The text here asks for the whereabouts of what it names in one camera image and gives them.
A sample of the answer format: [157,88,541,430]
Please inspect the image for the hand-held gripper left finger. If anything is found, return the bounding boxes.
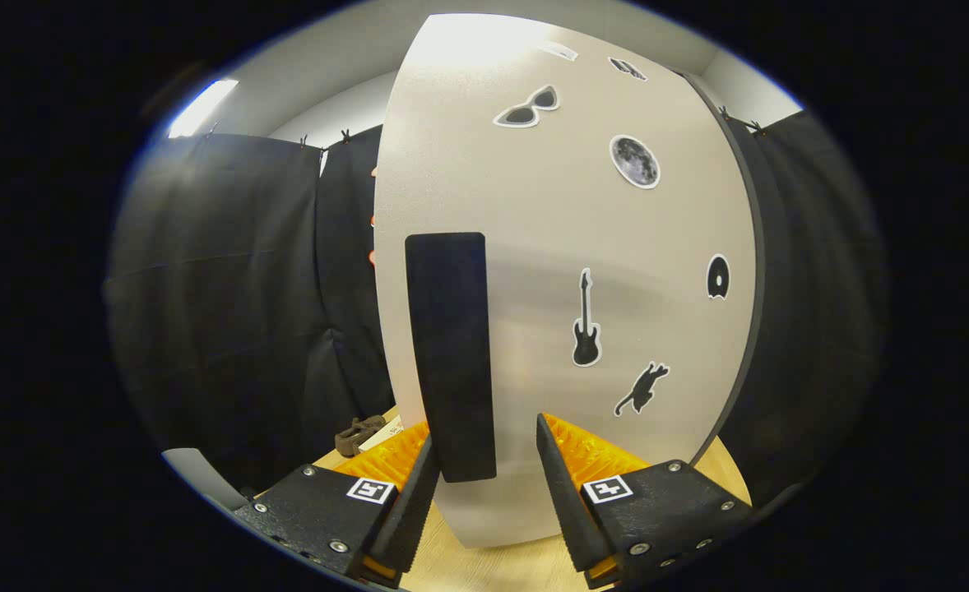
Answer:
[234,421,442,589]

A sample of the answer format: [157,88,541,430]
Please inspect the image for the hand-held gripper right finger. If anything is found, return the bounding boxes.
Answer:
[535,413,755,589]

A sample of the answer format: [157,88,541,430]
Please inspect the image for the black door handle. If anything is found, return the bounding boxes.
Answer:
[405,232,498,483]

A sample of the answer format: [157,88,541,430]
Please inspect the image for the beige shoe cabinet door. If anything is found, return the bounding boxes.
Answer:
[372,12,758,549]

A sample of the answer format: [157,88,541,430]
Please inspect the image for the stack of books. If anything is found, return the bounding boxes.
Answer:
[359,415,407,451]

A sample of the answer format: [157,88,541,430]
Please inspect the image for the dark brown clamp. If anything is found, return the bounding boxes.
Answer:
[335,415,387,457]

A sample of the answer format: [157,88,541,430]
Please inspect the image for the black backdrop cloth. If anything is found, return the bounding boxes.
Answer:
[106,107,888,502]

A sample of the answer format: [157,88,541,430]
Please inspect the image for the ceiling light strip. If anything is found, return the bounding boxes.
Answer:
[168,78,240,139]

